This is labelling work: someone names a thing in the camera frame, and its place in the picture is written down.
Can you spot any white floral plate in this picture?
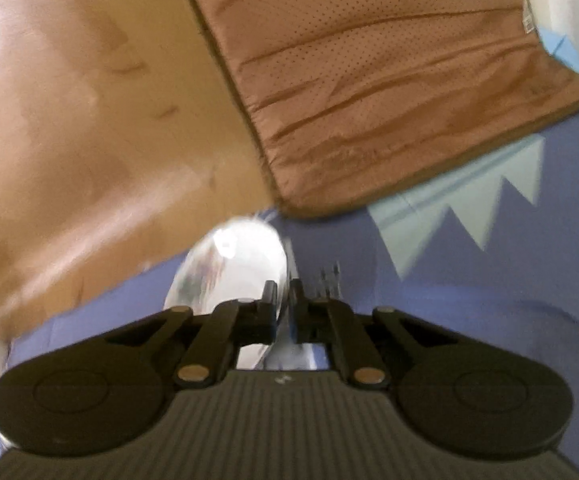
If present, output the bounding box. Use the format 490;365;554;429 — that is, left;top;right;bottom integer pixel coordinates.
162;217;331;372

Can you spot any brown perforated mat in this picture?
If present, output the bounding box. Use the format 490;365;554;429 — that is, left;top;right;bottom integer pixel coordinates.
174;0;579;221

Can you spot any wooden board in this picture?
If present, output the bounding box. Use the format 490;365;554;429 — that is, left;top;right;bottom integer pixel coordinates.
0;0;280;333

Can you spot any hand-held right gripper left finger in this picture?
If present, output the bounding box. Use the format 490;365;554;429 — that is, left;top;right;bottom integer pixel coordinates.
104;281;278;387

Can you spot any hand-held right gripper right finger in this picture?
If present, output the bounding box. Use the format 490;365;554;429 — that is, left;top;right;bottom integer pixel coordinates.
289;280;457;388

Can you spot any blue printed bedsheet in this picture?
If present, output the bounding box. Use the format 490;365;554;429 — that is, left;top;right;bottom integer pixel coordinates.
0;27;579;466

